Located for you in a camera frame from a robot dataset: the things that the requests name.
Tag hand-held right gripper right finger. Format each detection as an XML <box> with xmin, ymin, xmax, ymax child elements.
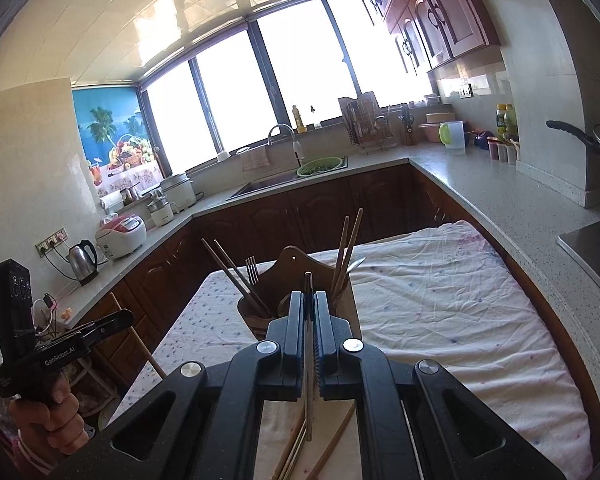
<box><xmin>314</xmin><ymin>290</ymin><xmax>567</xmax><ymax>480</ymax></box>

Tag wire dish rack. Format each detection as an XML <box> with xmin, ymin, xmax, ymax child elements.
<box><xmin>337</xmin><ymin>92</ymin><xmax>396</xmax><ymax>151</ymax></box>

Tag floral white tablecloth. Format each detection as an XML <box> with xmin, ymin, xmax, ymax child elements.
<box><xmin>99</xmin><ymin>219</ymin><xmax>595</xmax><ymax>480</ymax></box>

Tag wall power outlet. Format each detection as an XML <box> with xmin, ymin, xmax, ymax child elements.
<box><xmin>34</xmin><ymin>227</ymin><xmax>70</xmax><ymax>259</ymax></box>

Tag large kitchen window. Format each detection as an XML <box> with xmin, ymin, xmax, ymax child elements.
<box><xmin>136</xmin><ymin>0</ymin><xmax>432</xmax><ymax>174</ymax></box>

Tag dark wooden chopstick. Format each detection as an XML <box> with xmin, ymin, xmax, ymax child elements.
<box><xmin>201</xmin><ymin>238</ymin><xmax>268</xmax><ymax>317</ymax></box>
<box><xmin>213</xmin><ymin>239</ymin><xmax>273</xmax><ymax>317</ymax></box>

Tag steel sink faucet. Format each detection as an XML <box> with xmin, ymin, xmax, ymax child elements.
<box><xmin>267</xmin><ymin>123</ymin><xmax>304</xmax><ymax>169</ymax></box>

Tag white pitcher green lid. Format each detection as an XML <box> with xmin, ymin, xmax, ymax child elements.
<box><xmin>438</xmin><ymin>120</ymin><xmax>467</xmax><ymax>154</ymax></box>

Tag speckled kitchen countertop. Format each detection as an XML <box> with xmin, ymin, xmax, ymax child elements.
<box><xmin>45</xmin><ymin>145</ymin><xmax>600</xmax><ymax>321</ymax></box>

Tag gas stove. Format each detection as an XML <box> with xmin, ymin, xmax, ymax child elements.
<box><xmin>557</xmin><ymin>204</ymin><xmax>600</xmax><ymax>292</ymax></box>

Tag pale wooden chopstick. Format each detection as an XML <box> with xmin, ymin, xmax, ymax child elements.
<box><xmin>329</xmin><ymin>215</ymin><xmax>351</xmax><ymax>297</ymax></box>

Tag steel electric kettle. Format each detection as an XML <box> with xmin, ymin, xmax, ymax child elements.
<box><xmin>67</xmin><ymin>239</ymin><xmax>100</xmax><ymax>287</ymax></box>

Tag tropical fruit wall poster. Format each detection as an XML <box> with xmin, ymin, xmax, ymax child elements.
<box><xmin>72</xmin><ymin>87</ymin><xmax>161</xmax><ymax>189</ymax></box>

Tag long steel chopstick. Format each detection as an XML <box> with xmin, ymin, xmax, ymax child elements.
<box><xmin>303</xmin><ymin>270</ymin><xmax>315</xmax><ymax>444</ymax></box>

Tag person's left hand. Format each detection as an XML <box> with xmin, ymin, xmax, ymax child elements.
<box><xmin>9</xmin><ymin>389</ymin><xmax>89</xmax><ymax>462</ymax></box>

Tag wooden upper cabinets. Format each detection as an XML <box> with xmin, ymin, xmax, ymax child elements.
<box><xmin>342</xmin><ymin>0</ymin><xmax>502</xmax><ymax>79</ymax></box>

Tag green colander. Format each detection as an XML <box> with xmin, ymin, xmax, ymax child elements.
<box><xmin>296</xmin><ymin>157</ymin><xmax>344</xmax><ymax>178</ymax></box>

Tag wooden chopsticks pair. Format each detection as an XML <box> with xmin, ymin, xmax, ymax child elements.
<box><xmin>336</xmin><ymin>208</ymin><xmax>364</xmax><ymax>295</ymax></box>

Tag seasoning jars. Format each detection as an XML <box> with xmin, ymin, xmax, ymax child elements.
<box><xmin>487</xmin><ymin>135</ymin><xmax>521</xmax><ymax>165</ymax></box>

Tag hanging dish cloth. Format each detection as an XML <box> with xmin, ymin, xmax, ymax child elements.
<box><xmin>240</xmin><ymin>146</ymin><xmax>271</xmax><ymax>171</ymax></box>

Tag pink basin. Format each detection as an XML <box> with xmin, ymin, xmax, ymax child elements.
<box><xmin>418</xmin><ymin>112</ymin><xmax>454</xmax><ymax>144</ymax></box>

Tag small white steamer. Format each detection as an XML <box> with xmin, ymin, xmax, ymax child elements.
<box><xmin>146</xmin><ymin>190</ymin><xmax>176</xmax><ymax>229</ymax></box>

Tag paper towel roll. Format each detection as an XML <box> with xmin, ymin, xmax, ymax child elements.
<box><xmin>98</xmin><ymin>190</ymin><xmax>126</xmax><ymax>211</ymax></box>

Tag wooden utensil holder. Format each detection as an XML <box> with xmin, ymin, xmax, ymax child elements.
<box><xmin>237</xmin><ymin>244</ymin><xmax>362</xmax><ymax>347</ymax></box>

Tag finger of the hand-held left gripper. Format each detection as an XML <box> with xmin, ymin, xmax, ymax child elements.
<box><xmin>79</xmin><ymin>308</ymin><xmax>135</xmax><ymax>349</ymax></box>

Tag carved brown wooden chopstick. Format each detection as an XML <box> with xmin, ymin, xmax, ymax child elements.
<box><xmin>307</xmin><ymin>402</ymin><xmax>357</xmax><ymax>480</ymax></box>

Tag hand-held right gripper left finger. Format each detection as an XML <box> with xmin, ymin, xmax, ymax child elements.
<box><xmin>50</xmin><ymin>290</ymin><xmax>306</xmax><ymax>480</ymax></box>

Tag wooden lower cabinets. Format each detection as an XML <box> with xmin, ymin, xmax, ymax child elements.
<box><xmin>69</xmin><ymin>164</ymin><xmax>463</xmax><ymax>373</ymax></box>

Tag knife block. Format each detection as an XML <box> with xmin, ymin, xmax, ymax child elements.
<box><xmin>398</xmin><ymin>103</ymin><xmax>417</xmax><ymax>147</ymax></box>

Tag wooden cabinets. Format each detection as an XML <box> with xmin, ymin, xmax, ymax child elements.
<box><xmin>69</xmin><ymin>164</ymin><xmax>463</xmax><ymax>373</ymax></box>
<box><xmin>342</xmin><ymin>0</ymin><xmax>502</xmax><ymax>79</ymax></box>

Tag kitchen sink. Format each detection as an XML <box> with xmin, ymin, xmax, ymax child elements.
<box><xmin>224</xmin><ymin>155</ymin><xmax>349</xmax><ymax>202</ymax></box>

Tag pink white rice cooker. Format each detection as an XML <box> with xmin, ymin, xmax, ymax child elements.
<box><xmin>94</xmin><ymin>213</ymin><xmax>147</xmax><ymax>261</ymax></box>

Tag charger cables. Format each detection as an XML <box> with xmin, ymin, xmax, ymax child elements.
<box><xmin>32</xmin><ymin>294</ymin><xmax>62</xmax><ymax>337</ymax></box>

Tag cooking oil bottles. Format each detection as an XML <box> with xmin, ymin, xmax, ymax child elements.
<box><xmin>494</xmin><ymin>103</ymin><xmax>520</xmax><ymax>141</ymax></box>

